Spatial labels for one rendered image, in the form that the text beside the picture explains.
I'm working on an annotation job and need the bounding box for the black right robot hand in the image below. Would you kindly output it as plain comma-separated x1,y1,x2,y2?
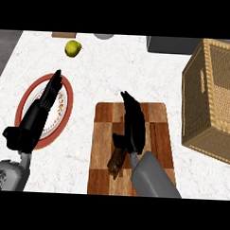
111,89,149,156

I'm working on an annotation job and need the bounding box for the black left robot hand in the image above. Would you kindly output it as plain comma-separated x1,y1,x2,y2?
1,66,64,156

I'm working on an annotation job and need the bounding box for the wooden cutting board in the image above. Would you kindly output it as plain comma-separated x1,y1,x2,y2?
86,98,181,199

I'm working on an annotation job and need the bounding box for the brown sweet potato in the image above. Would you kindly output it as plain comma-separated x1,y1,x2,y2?
106,146,129,181

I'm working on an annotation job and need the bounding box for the tan wicker basket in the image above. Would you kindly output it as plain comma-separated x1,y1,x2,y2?
177,38,230,167

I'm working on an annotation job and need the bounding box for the red rimmed white plate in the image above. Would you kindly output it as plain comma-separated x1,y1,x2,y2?
13,71,75,152

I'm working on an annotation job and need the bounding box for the yellow green lemon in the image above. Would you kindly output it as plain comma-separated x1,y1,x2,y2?
63,39,83,59

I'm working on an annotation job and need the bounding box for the dark grey appliance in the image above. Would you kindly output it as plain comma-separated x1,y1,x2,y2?
145,36,204,56

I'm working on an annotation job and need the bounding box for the small brown wooden block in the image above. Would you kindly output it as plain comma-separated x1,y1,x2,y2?
51,32,78,40

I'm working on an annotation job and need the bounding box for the grey round object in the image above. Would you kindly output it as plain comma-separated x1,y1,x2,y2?
93,33,115,41

